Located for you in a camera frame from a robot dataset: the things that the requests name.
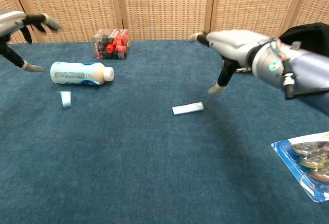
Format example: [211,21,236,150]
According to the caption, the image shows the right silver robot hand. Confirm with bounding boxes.
[189,29,268,95]

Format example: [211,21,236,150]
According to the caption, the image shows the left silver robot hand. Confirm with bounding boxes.
[0,10,63,72]

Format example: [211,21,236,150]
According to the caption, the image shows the light blue paper strip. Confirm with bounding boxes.
[60,90,73,109]

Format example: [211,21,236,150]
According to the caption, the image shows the black fabric cap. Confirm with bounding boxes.
[279,22,329,58]

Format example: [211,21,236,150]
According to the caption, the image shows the woven wicker folding screen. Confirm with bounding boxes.
[0,0,329,45]

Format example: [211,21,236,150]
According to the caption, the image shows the white plastic bottle blue label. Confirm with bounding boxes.
[50,61,115,87]

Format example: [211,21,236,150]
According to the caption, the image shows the clear box red black caps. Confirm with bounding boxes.
[92,28,131,61]

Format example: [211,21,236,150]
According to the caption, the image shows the blue blister pack metal discs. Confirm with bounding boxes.
[270,131,329,203]

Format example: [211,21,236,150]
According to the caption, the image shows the blue table mat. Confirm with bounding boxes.
[0,38,329,224]

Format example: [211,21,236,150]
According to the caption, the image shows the beige patterned rope bundle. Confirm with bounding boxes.
[233,66,254,74]

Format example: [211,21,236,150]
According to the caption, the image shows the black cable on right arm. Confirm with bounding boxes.
[281,59,329,100]

